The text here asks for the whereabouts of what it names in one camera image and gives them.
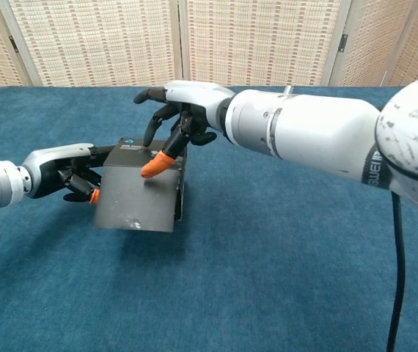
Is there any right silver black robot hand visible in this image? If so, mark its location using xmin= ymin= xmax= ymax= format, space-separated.
xmin=133 ymin=80 xmax=236 ymax=181

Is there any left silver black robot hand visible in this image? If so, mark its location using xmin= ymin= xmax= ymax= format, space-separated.
xmin=21 ymin=142 xmax=120 ymax=205

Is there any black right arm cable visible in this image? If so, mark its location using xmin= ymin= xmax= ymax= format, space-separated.
xmin=385 ymin=190 xmax=407 ymax=352

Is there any black foldable cardboard box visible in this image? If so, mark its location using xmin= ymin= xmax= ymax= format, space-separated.
xmin=92 ymin=136 xmax=188 ymax=234

